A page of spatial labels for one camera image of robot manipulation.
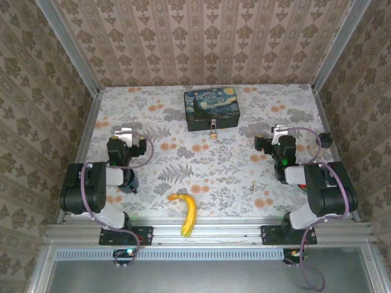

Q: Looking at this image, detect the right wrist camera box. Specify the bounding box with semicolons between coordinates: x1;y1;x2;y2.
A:
272;123;288;145

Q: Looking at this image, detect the grey metal panel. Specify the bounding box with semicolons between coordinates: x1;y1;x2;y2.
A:
45;259;375;293

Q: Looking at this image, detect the starry night painted box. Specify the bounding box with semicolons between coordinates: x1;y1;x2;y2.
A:
183;87;241;132

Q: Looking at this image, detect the grey slotted cable duct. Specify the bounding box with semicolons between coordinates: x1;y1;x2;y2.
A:
54;247;284;261

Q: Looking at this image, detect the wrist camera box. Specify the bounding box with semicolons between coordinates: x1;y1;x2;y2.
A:
272;123;288;145
114;127;134;147

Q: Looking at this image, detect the floral patterned table cover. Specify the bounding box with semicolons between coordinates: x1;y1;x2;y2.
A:
71;84;352;219

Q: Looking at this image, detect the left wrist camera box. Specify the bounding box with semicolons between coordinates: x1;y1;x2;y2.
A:
114;127;134;147

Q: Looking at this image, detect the aluminium side rail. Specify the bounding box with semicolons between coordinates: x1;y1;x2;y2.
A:
310;85;362;223
56;90;103;225

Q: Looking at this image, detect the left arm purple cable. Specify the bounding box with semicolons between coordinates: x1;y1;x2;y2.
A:
79;131;155;269

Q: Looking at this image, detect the aluminium frame post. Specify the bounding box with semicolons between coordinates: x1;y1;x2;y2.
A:
35;0;101;95
310;0;373;92

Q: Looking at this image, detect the dark blue ball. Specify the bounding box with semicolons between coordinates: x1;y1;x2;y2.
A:
117;176;140;195

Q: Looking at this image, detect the aluminium mounting rail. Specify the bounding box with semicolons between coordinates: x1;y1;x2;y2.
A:
45;217;376;245

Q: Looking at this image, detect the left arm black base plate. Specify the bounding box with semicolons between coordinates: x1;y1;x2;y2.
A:
98;225;153;247

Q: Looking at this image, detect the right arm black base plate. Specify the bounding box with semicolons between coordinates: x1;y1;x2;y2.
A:
260;225;318;246

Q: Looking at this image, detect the yellow banana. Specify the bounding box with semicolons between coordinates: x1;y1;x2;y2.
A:
167;193;198;238

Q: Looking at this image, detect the black controller board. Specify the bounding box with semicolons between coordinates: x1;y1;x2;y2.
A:
112;248;139;266
282;248;307;266

